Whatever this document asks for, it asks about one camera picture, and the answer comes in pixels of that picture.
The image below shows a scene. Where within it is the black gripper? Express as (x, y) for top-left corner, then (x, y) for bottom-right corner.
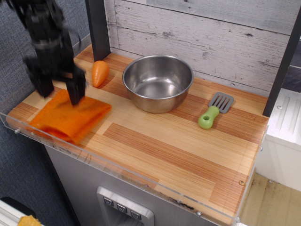
(24, 44), (86, 105)

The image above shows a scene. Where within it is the orange towel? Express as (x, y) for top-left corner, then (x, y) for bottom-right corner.
(29, 89), (112, 145)

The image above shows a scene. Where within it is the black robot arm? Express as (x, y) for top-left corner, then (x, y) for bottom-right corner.
(7, 0), (86, 105)

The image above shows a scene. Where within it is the orange toy carrot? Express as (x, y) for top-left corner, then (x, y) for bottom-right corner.
(92, 61), (110, 88)

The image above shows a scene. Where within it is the clear acrylic table guard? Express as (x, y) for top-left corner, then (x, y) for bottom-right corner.
(0, 35), (269, 224)

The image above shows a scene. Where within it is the grey toy fridge cabinet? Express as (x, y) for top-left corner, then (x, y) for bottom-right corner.
(46, 147), (212, 226)

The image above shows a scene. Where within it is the stainless steel bowl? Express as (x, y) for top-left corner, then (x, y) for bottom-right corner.
(122, 55), (194, 113)

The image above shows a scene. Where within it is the silver dispenser button panel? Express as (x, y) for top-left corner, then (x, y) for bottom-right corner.
(97, 186), (155, 226)

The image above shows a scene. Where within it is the white toy sink unit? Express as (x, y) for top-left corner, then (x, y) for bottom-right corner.
(255, 89), (301, 191)

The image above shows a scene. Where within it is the dark left frame post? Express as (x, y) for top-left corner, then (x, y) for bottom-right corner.
(85, 0), (111, 61)

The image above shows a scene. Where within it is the dark frame post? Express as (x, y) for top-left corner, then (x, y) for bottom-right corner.
(262, 0), (301, 117)
(85, 0), (111, 61)

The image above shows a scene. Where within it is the green handled grey spatula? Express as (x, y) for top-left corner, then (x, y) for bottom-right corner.
(198, 92), (234, 129)

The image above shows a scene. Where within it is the dark right frame post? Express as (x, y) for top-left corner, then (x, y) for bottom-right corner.
(262, 0), (301, 117)

